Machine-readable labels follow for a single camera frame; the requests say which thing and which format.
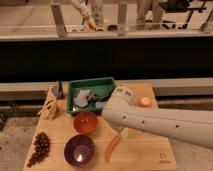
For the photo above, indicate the red-orange bowl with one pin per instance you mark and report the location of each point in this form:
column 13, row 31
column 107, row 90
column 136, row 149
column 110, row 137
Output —
column 85, row 122

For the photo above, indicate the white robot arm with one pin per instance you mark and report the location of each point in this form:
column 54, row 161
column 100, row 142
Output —
column 191, row 126

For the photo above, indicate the green plastic tray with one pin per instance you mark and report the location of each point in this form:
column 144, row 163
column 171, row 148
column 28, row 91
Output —
column 100, row 86

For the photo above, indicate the light blue sponge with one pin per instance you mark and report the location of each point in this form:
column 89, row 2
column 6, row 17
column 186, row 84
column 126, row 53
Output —
column 100, row 105

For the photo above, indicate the white crumpled cloth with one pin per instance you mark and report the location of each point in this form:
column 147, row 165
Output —
column 81, row 99

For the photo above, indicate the small orange fruit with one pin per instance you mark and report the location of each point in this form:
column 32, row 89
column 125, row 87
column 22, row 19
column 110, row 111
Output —
column 145, row 102

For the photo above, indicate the purple bowl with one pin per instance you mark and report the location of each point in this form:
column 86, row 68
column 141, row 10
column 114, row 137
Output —
column 79, row 150

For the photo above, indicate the wooden bamboo board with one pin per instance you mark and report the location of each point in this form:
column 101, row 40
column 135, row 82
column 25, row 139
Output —
column 137, row 151

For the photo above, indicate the dark red grape bunch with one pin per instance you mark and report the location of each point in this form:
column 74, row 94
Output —
column 41, row 149

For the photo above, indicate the black handled tool in tray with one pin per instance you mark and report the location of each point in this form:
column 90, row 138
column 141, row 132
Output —
column 95, row 98

